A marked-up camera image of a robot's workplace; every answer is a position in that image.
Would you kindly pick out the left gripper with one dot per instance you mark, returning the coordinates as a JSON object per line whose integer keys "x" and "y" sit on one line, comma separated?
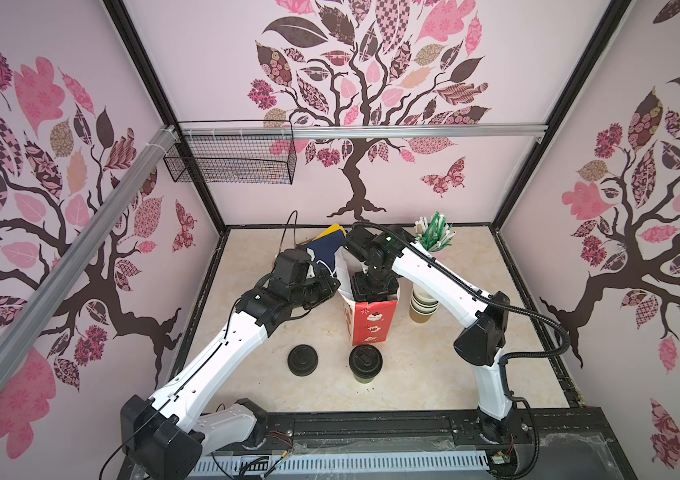
{"x": 327, "y": 289}

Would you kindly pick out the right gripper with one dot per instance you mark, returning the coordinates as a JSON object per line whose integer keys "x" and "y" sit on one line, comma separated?
{"x": 360, "y": 291}

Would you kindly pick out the white red paper bag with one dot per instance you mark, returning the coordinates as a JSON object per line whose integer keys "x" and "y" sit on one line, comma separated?
{"x": 366, "y": 322}

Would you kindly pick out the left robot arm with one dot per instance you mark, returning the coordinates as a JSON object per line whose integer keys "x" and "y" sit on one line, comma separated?
{"x": 167, "y": 433}

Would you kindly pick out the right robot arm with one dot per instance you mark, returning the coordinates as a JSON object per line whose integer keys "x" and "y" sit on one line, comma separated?
{"x": 483, "y": 316}

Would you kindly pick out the navy napkin stack box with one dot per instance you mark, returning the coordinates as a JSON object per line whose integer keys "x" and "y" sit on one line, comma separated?
{"x": 323, "y": 248}

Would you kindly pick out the stack of paper cups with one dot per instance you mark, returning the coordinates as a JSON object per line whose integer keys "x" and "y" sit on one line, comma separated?
{"x": 422, "y": 305}

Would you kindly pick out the stack of black lids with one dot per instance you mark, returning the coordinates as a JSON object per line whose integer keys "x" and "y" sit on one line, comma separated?
{"x": 302, "y": 360}

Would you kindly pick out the black wire basket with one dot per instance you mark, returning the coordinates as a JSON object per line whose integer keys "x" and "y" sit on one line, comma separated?
{"x": 234, "y": 151}

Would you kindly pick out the aluminium rail back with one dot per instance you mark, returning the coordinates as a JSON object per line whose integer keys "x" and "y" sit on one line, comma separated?
{"x": 364, "y": 132}

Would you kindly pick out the aluminium rail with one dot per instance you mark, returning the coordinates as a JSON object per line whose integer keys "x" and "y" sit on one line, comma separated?
{"x": 16, "y": 341}
{"x": 364, "y": 132}

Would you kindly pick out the white cable duct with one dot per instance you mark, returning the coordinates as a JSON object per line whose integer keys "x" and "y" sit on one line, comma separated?
{"x": 343, "y": 464}

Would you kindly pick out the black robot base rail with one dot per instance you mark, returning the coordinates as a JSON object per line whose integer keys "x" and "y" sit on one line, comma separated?
{"x": 547, "y": 443}

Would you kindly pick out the aluminium rail left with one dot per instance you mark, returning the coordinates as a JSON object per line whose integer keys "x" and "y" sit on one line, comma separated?
{"x": 16, "y": 341}

